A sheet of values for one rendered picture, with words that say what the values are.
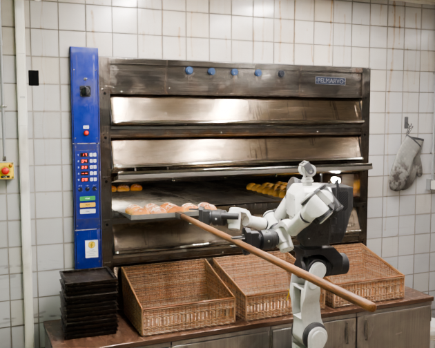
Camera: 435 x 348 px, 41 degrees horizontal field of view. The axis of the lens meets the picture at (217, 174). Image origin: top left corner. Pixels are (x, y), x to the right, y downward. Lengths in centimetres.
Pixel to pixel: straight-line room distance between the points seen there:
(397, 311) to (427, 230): 98
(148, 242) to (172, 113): 81
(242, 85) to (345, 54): 82
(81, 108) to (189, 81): 70
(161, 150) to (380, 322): 175
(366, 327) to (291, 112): 147
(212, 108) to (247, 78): 32
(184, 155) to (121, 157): 39
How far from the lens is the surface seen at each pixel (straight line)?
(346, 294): 191
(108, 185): 355
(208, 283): 376
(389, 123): 446
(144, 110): 359
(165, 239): 369
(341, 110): 421
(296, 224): 260
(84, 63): 349
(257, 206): 391
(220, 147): 377
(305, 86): 407
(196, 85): 372
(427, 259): 485
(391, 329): 403
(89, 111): 348
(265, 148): 391
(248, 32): 388
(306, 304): 311
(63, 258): 358
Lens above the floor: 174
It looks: 5 degrees down
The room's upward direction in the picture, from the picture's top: straight up
